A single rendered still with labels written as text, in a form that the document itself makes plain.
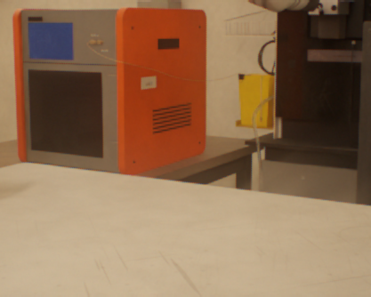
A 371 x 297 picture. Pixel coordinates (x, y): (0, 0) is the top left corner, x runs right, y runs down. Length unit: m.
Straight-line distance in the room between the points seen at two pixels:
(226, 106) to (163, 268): 3.05
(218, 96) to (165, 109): 1.68
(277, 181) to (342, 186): 0.20
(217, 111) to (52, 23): 1.83
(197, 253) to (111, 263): 0.08
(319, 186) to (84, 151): 0.71
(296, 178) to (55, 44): 0.81
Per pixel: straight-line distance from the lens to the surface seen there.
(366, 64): 1.24
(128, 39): 1.83
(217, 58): 3.64
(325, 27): 2.14
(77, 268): 0.61
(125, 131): 1.83
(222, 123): 3.66
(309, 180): 2.19
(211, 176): 2.20
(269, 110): 2.32
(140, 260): 0.63
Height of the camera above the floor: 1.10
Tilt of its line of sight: 10 degrees down
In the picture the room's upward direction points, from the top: straight up
